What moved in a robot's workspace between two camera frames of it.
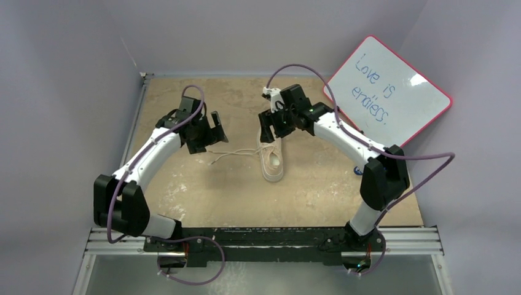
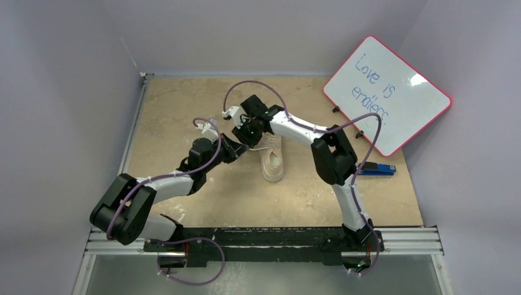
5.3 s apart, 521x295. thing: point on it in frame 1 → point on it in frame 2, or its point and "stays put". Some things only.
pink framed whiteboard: (384, 97) stays put
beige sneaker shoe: (271, 158) stays put
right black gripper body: (274, 121) → (244, 133)
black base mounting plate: (267, 244) stays put
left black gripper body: (203, 135) → (226, 153)
